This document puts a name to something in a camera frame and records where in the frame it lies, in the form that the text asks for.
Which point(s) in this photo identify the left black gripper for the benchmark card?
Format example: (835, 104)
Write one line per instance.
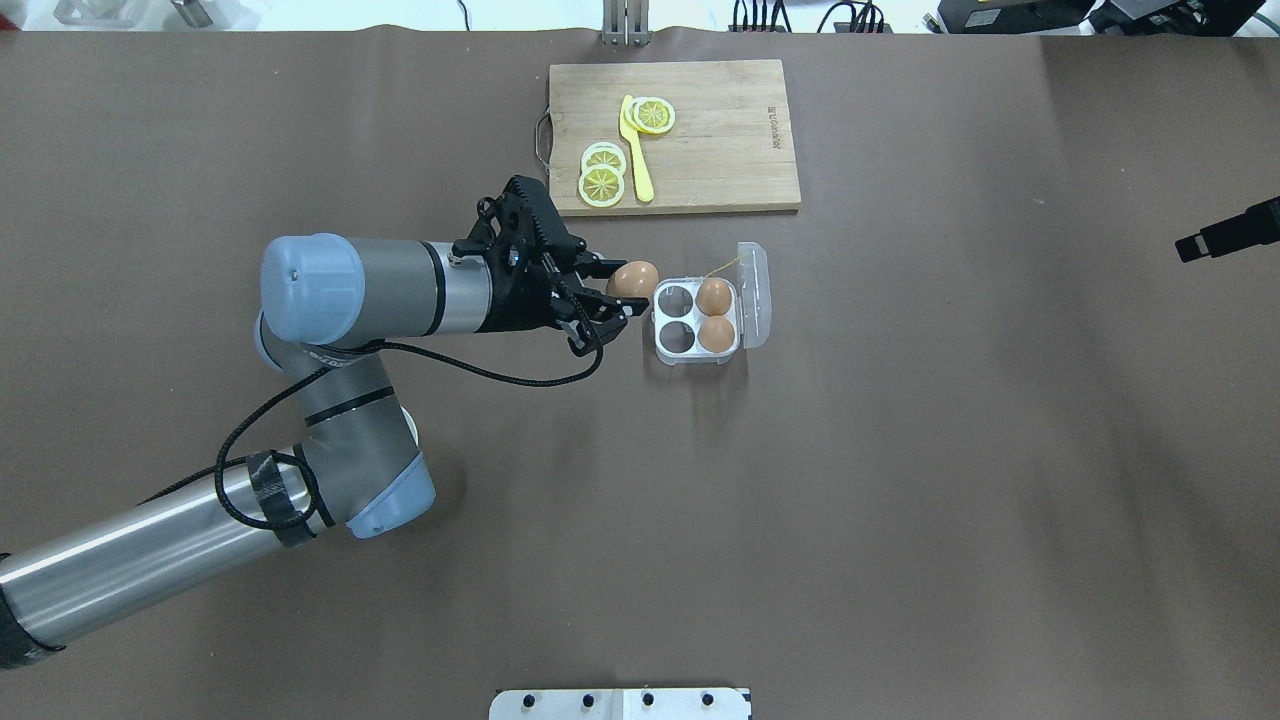
(519, 310)

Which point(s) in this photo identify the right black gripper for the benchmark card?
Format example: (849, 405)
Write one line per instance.
(1228, 236)

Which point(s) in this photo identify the brown egg from bowl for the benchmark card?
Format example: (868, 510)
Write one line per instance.
(634, 280)

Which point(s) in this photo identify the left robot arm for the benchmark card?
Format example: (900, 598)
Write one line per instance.
(335, 447)

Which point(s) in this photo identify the clear plastic egg box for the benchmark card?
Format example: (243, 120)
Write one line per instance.
(676, 319)

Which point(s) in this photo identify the brown egg in box rear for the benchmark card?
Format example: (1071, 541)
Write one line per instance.
(715, 297)

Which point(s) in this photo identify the brown egg in box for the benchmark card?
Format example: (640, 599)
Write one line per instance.
(715, 297)
(717, 334)

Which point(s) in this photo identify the brown egg in box front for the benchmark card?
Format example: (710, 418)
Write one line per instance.
(717, 334)

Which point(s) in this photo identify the lemon slice top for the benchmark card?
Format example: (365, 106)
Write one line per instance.
(601, 186)

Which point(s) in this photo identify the lemon slice middle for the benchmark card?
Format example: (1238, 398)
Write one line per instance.
(604, 154)

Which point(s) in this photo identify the yellow rubber band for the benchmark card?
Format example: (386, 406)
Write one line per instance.
(720, 267)

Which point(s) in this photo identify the yellow plastic knife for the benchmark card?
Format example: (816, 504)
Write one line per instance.
(643, 186)

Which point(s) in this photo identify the lemon slice under left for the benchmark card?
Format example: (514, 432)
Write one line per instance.
(628, 114)

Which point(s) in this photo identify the lemon slice single left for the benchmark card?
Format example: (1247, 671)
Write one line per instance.
(656, 115)

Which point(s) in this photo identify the bamboo cutting board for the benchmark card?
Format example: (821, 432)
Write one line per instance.
(730, 150)

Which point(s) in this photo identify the white metal stand base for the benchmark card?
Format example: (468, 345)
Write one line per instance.
(623, 703)

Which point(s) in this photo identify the aluminium frame post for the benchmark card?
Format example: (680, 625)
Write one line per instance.
(626, 23)

